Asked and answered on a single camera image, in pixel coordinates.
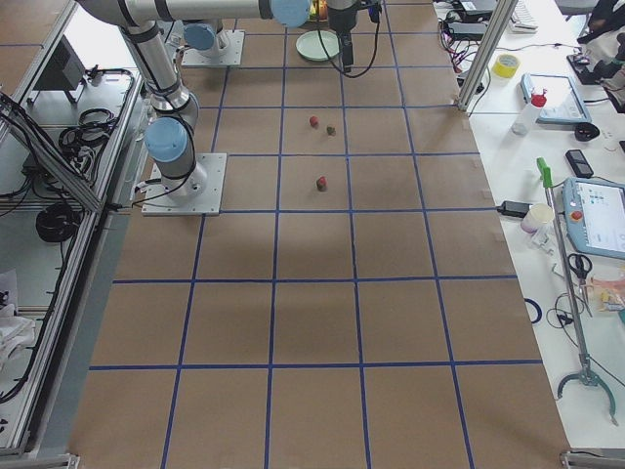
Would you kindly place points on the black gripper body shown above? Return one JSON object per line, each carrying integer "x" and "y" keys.
{"x": 341, "y": 18}

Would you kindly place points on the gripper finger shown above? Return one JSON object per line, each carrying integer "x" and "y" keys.
{"x": 349, "y": 52}
{"x": 343, "y": 43}

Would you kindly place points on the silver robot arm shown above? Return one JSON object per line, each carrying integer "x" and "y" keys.
{"x": 206, "y": 37}
{"x": 169, "y": 138}

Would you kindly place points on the pale green plate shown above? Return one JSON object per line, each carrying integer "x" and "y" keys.
{"x": 318, "y": 46}

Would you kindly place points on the yellow tape roll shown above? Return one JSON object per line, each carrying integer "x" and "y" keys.
{"x": 506, "y": 65}

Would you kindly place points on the red cap plastic bottle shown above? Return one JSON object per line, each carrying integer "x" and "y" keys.
{"x": 529, "y": 115}

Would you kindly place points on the far teach pendant tablet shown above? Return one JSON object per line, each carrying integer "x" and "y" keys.
{"x": 564, "y": 104}

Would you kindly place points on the teach pendant tablet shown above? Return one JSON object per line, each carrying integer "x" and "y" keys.
{"x": 564, "y": 104}
{"x": 594, "y": 216}

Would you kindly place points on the black power adapter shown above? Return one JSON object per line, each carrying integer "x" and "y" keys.
{"x": 513, "y": 209}

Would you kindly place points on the paper cup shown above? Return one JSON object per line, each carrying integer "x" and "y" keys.
{"x": 538, "y": 216}

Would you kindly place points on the near teach pendant tablet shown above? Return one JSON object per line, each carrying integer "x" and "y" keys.
{"x": 594, "y": 216}

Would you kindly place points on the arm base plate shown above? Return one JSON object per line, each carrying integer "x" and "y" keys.
{"x": 200, "y": 194}
{"x": 231, "y": 58}

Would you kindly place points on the aluminium frame post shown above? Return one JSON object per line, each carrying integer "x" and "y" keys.
{"x": 497, "y": 24}

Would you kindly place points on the black handled scissors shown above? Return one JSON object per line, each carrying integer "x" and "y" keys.
{"x": 581, "y": 266}

